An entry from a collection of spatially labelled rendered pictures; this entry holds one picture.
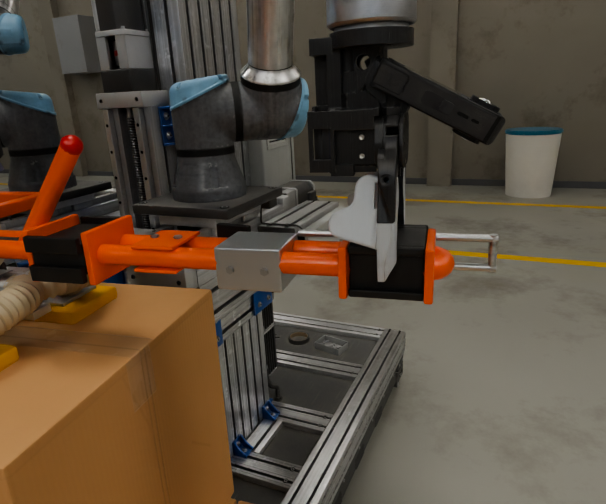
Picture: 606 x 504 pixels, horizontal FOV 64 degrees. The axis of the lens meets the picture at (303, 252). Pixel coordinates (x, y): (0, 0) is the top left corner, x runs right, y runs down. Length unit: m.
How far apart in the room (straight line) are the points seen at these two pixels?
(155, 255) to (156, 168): 0.67
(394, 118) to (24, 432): 0.43
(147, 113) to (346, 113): 0.80
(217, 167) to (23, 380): 0.53
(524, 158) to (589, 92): 1.13
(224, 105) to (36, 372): 0.57
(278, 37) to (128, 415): 0.66
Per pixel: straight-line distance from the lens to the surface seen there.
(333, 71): 0.44
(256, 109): 0.97
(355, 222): 0.42
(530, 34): 6.55
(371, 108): 0.44
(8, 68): 10.99
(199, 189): 0.96
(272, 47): 0.94
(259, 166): 1.40
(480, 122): 0.43
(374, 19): 0.42
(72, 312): 0.74
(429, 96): 0.43
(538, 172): 5.91
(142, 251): 0.54
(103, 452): 0.61
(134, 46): 1.21
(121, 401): 0.62
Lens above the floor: 1.23
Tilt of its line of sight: 18 degrees down
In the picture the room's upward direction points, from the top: 3 degrees counter-clockwise
